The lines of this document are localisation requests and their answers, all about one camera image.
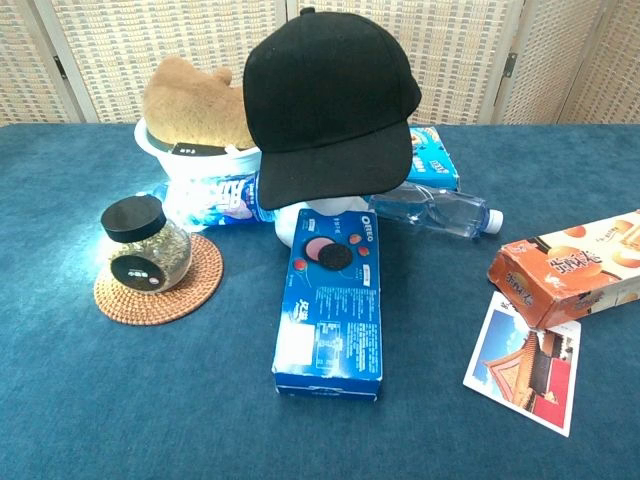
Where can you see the black baseball cap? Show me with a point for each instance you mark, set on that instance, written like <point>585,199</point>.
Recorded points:
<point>325,100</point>

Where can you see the white foam mannequin head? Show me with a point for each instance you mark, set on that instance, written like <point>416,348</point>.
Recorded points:
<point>291,226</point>

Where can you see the blue Oreo box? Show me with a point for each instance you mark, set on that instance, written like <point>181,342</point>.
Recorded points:
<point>330,310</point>

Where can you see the blue labelled drink bottle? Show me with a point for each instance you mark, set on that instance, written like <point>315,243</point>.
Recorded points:
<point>215,200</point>

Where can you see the clear empty water bottle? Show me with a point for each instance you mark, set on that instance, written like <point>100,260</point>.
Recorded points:
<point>440,210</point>

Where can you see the woven rattan coaster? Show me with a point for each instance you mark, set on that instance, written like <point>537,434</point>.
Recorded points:
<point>200,292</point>

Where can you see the blue chocolate chip cookie box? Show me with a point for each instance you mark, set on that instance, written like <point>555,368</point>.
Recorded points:
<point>435,165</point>

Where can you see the pale round bowl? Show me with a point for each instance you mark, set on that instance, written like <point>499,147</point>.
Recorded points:
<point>200,167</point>

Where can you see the black snack packet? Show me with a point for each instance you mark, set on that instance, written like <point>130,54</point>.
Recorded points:
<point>187,149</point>

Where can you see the glass jar with black lid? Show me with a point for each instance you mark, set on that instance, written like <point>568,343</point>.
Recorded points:
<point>145,250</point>

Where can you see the brown plush toy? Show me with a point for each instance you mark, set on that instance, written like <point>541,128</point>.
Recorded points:
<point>190,100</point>

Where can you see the woven folding screen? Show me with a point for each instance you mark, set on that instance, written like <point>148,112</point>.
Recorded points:
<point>450,50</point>

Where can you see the orange wafer roll box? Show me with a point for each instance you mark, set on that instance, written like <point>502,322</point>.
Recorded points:
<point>550,280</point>

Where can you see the palace roof postcard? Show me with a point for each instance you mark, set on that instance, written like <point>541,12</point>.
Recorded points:
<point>525,380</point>

